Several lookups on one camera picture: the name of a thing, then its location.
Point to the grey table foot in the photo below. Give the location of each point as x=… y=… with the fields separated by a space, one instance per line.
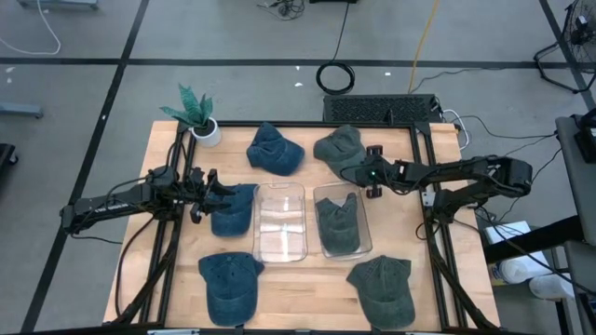
x=21 y=111

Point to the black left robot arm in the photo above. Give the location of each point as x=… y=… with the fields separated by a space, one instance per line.
x=107 y=205

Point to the black floor fan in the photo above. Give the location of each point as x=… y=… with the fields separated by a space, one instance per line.
x=582 y=28

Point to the black metal beam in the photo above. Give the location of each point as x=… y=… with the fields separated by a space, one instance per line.
x=535 y=239

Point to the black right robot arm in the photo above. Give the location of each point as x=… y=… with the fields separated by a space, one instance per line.
x=465 y=170

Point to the black aluminium rig frame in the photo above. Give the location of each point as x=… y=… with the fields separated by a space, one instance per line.
x=302 y=124

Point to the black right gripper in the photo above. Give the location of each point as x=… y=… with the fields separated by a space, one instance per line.
x=379 y=174

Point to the white paper roll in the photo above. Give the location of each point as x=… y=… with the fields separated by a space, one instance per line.
x=551 y=287
x=526 y=269

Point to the blue denim baseball cap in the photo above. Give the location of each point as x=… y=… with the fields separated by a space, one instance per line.
x=235 y=221
x=230 y=288
x=274 y=151

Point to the grey side table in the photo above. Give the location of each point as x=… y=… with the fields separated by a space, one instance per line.
x=579 y=195

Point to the clear plastic storage bin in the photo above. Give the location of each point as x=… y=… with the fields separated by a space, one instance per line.
x=279 y=223
x=365 y=223

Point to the grey table base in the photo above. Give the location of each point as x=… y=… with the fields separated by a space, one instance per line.
x=56 y=4

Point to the green denim baseball cap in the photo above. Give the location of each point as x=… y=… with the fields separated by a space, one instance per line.
x=384 y=293
x=337 y=225
x=337 y=149

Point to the black device on side table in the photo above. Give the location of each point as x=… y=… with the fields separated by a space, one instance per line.
x=587 y=139

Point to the black caster base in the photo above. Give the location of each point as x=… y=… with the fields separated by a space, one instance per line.
x=5 y=153

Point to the white box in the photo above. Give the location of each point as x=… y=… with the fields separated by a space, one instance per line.
x=507 y=230

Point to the snake plant in white pot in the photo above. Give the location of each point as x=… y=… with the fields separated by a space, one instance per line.
x=205 y=132

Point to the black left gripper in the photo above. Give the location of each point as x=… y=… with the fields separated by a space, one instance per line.
x=198 y=193

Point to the black ventilated computer case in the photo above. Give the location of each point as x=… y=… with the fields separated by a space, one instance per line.
x=382 y=109

